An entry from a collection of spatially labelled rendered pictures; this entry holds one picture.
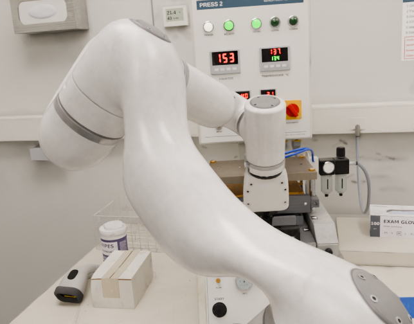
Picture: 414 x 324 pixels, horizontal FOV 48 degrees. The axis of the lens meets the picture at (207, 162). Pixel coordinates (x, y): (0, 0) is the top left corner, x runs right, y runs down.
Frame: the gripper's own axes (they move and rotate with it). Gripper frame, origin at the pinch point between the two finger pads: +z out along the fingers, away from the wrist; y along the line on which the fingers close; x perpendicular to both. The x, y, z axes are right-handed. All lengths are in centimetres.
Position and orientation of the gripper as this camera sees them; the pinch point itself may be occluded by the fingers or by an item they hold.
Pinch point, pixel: (265, 221)
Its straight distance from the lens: 112.5
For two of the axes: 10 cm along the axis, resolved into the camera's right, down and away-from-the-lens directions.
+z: 0.7, 8.4, 5.4
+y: 10.0, -0.6, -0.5
